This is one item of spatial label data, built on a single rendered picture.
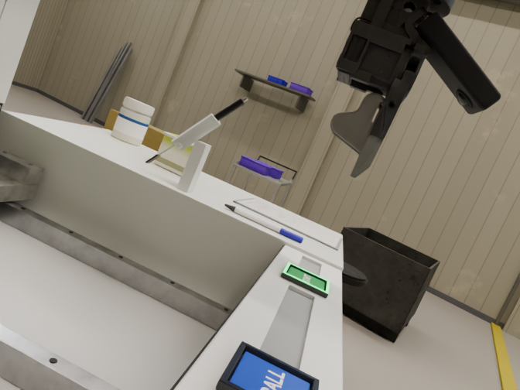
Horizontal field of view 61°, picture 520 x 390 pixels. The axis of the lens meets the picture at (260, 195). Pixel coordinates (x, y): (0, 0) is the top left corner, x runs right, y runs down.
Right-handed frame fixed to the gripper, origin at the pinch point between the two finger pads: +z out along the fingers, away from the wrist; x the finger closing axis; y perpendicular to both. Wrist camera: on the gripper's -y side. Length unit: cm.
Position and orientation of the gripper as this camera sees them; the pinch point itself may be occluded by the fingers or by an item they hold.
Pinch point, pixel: (363, 169)
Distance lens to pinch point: 51.0
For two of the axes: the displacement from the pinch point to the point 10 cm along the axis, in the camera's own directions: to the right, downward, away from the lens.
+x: -1.8, 0.5, -9.8
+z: -3.9, 9.1, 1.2
